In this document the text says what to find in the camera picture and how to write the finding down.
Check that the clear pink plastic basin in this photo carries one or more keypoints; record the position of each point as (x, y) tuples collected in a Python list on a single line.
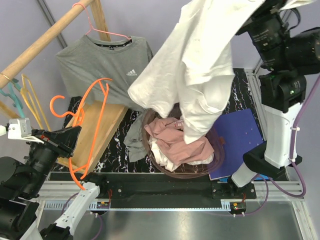
[(185, 171)]

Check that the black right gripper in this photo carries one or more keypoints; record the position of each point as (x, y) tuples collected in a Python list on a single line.
[(261, 17)]

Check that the pink wire hanger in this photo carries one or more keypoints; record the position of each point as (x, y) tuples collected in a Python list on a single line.
[(100, 26)]

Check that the wooden clothes rail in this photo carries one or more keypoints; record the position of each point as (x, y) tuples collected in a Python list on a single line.
[(34, 49)]

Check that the pink t shirt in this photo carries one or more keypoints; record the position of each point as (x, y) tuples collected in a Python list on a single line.
[(167, 129)]

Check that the wooden rack frame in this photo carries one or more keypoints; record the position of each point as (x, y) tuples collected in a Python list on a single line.
[(53, 32)]

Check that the yellow plastic hanger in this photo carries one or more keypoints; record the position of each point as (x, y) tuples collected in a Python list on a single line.
[(32, 101)]

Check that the white t shirt blue graphic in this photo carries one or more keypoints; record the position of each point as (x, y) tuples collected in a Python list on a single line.
[(194, 65)]

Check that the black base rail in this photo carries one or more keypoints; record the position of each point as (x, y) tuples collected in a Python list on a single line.
[(159, 192)]

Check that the grey adidas t shirt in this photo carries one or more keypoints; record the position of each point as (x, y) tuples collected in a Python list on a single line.
[(117, 63)]

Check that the teal plastic hanger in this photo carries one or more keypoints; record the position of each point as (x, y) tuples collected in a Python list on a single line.
[(12, 95)]

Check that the purple folder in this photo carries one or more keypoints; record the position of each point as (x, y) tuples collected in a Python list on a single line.
[(240, 134)]

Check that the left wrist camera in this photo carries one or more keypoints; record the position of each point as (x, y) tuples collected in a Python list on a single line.
[(17, 129)]

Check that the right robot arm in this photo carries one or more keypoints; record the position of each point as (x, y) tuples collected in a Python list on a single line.
[(283, 98)]

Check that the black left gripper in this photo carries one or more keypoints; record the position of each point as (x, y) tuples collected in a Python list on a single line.
[(64, 139)]

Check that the white t shirt red print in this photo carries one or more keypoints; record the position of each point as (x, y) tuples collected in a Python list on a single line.
[(173, 155)]

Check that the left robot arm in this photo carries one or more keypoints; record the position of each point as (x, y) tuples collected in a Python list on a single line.
[(21, 183)]

